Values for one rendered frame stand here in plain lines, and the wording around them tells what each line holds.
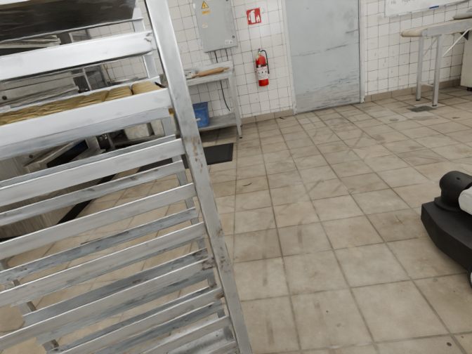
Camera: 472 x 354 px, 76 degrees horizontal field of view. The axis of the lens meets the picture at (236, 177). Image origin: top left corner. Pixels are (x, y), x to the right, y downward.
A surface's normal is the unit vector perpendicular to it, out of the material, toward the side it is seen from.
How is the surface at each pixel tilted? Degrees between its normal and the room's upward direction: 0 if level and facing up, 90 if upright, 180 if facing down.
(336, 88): 90
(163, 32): 90
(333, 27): 90
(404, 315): 0
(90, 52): 90
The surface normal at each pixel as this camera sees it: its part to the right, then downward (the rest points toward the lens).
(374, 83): -0.01, 0.41
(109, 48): 0.33, 0.33
